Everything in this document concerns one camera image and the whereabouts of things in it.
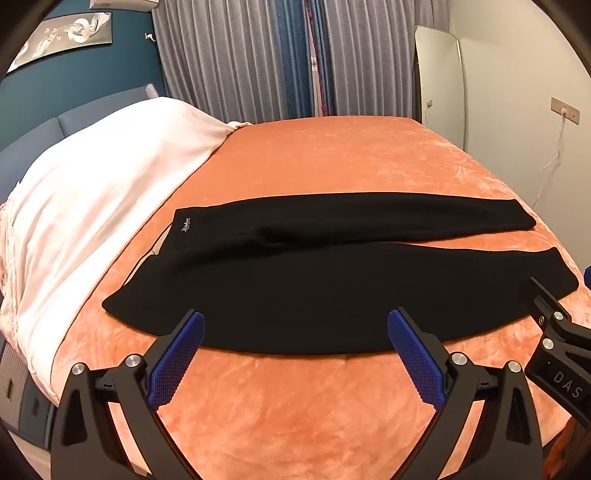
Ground black pants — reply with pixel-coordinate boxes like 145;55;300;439
102;191;580;356

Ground blue curtain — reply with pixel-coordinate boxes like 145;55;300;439
277;0;333;121

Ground grey wall poster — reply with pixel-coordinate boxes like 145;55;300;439
7;10;114;75

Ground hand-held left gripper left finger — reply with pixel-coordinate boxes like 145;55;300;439
51;310;206;480

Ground orange plush blanket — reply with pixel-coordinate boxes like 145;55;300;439
51;115;591;480

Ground blue padded headboard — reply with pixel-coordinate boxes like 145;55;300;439
0;83;164;153

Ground beige wall socket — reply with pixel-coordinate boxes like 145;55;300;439
551;97;580;125

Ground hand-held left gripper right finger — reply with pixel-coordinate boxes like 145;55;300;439
387;308;544;480

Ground grey bedside cabinet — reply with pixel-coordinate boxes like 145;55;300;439
0;337;54;448

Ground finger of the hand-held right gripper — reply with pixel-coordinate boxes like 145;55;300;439
519;277;591;365

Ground grey curtain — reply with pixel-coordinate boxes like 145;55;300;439
152;0;287;123
323;0;419;121

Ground white pillow cover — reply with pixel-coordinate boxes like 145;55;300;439
0;97;254;393

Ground white air conditioner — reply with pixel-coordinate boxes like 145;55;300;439
90;0;160;12

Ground white charging cable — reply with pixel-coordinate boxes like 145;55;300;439
531;108;568;213

